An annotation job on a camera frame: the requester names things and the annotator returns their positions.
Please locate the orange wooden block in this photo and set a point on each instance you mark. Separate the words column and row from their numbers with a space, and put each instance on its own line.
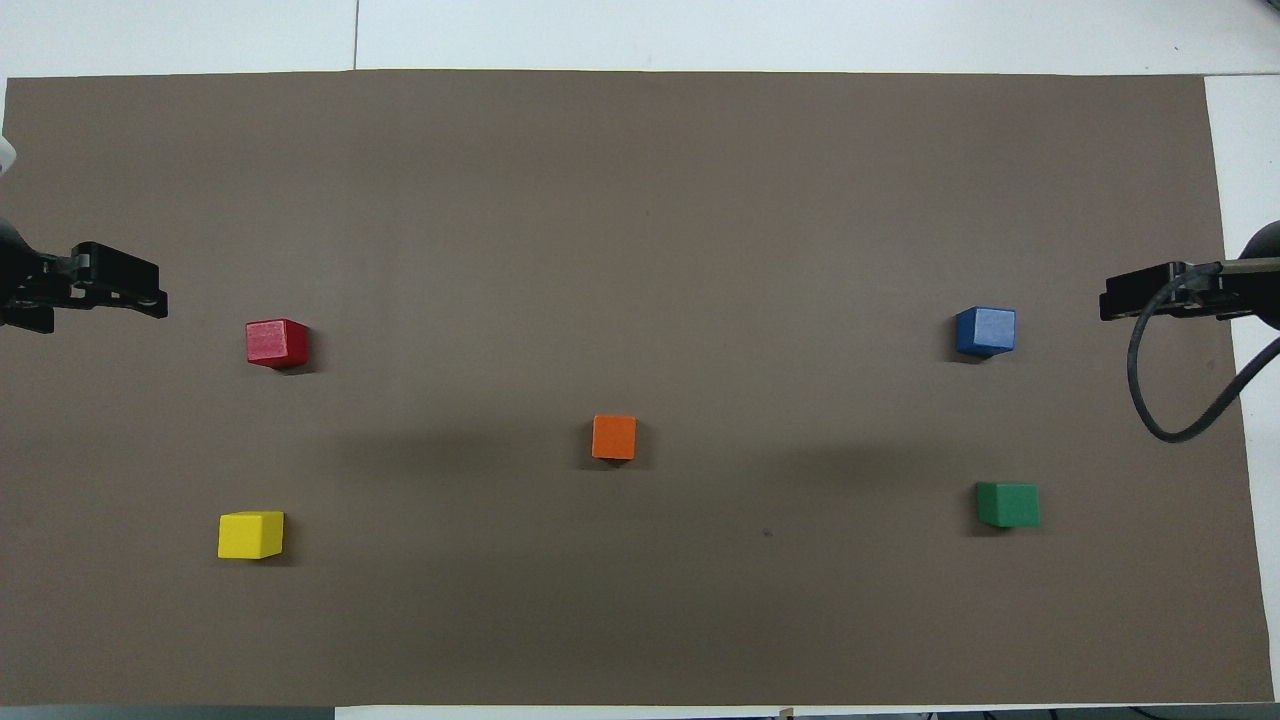
column 614, row 437

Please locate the green wooden block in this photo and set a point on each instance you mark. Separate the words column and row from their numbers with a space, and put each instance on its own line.
column 1008, row 505

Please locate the brown paper mat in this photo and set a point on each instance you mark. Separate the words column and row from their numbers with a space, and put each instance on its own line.
column 640, row 600

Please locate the blue wooden block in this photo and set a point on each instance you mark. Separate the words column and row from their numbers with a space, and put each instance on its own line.
column 986, row 330

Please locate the yellow wooden block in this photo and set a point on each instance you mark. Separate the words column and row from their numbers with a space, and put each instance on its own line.
column 250, row 535

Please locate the red wooden block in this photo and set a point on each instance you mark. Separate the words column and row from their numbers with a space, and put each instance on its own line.
column 275, row 343

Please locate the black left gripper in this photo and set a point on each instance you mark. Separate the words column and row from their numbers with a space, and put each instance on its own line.
column 30, row 305

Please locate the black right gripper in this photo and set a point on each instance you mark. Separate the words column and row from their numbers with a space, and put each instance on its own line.
column 1215, row 295

